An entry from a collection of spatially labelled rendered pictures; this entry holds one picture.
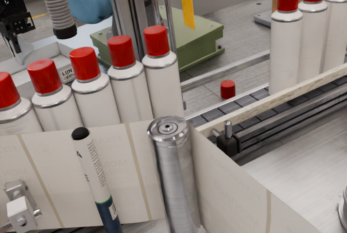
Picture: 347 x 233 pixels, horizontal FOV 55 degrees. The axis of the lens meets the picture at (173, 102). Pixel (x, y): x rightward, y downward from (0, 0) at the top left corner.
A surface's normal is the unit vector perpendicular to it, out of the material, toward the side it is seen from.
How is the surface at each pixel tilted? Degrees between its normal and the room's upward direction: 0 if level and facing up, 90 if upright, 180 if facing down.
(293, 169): 0
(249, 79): 0
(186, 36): 4
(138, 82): 90
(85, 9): 102
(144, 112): 90
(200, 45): 90
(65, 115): 90
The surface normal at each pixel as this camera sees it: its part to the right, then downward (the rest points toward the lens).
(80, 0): -0.39, 0.69
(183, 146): 0.62, 0.36
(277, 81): -0.68, 0.47
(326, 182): -0.12, -0.83
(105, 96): 0.80, 0.24
